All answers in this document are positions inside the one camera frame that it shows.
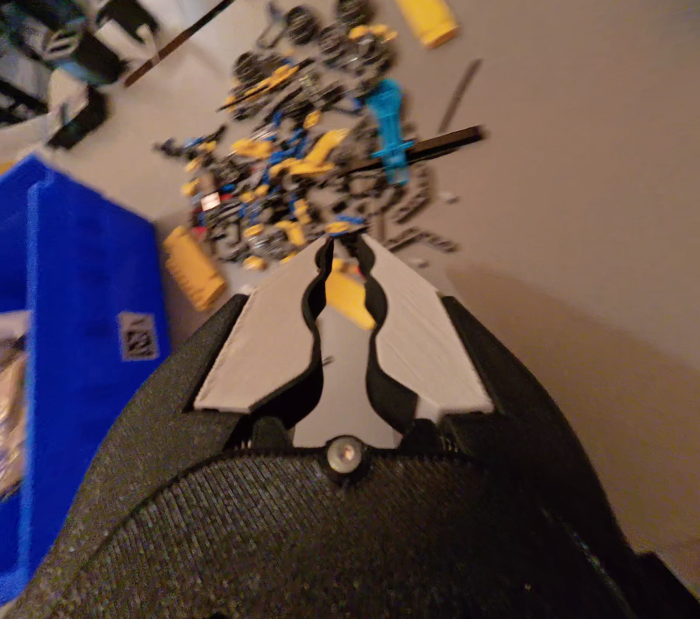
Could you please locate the pile of toy building parts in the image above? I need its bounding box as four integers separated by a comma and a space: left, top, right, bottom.
153, 0, 460, 272

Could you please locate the blue plastic bin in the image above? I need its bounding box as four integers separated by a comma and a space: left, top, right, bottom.
0, 155, 171, 606

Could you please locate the thin black rod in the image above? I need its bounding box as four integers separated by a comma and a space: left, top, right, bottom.
437, 58, 483, 134

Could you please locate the yellow curved toy panel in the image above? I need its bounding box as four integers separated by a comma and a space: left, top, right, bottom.
325, 258, 378, 331

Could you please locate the cyan toy part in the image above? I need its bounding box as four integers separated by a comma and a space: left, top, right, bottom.
363, 78, 417, 186

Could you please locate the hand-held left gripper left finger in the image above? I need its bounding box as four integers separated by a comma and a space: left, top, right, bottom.
192, 236, 335, 433

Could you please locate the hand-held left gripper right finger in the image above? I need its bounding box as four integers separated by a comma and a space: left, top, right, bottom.
354, 233, 495, 438

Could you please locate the long black toy beam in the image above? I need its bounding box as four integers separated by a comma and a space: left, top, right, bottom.
339, 125, 485, 177

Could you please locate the clear bag of toy parts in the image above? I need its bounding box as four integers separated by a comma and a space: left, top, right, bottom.
0, 313, 28, 499

